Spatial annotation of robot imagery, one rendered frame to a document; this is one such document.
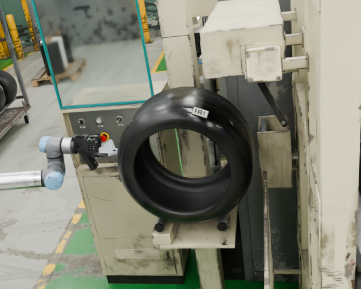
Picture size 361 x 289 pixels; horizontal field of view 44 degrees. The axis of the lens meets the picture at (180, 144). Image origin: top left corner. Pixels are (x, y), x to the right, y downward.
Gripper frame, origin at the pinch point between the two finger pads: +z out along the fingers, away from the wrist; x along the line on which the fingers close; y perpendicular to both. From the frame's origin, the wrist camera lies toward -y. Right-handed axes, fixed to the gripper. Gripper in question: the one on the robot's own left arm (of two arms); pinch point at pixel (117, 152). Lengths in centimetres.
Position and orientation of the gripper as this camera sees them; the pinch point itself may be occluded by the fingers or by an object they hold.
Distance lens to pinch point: 198.2
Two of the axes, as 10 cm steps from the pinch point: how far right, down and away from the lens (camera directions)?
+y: -0.2, -9.0, -4.4
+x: 1.6, -4.4, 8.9
